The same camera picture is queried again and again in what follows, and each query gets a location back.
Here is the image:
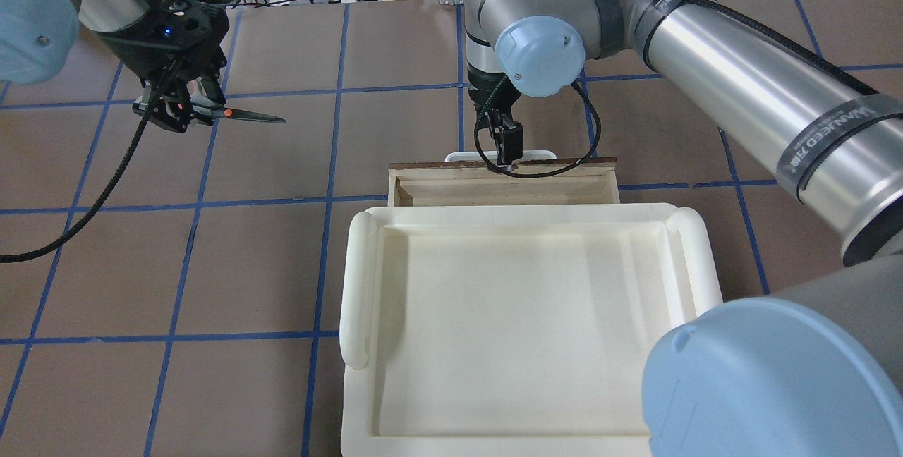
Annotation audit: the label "white plastic basket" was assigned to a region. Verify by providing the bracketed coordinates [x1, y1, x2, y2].
[339, 203, 722, 456]

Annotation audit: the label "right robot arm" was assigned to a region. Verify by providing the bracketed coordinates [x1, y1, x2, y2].
[464, 0, 901, 456]

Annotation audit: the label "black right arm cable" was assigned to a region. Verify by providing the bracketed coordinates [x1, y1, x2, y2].
[473, 76, 602, 180]

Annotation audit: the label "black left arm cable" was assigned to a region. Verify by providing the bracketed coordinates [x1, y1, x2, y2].
[0, 69, 177, 264]

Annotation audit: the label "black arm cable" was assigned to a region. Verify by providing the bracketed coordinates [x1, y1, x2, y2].
[0, 69, 177, 264]
[473, 76, 602, 180]

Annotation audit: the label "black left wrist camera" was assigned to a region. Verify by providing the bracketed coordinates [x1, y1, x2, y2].
[97, 0, 229, 83]

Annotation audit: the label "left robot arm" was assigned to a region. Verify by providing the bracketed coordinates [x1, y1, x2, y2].
[1, 0, 229, 133]

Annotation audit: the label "grey orange scissors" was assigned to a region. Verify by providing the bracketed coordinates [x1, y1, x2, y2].
[170, 103, 285, 126]

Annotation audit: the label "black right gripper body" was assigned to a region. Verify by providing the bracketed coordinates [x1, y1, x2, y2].
[467, 68, 521, 126]

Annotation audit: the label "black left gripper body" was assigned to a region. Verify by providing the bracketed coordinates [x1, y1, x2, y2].
[132, 55, 228, 133]

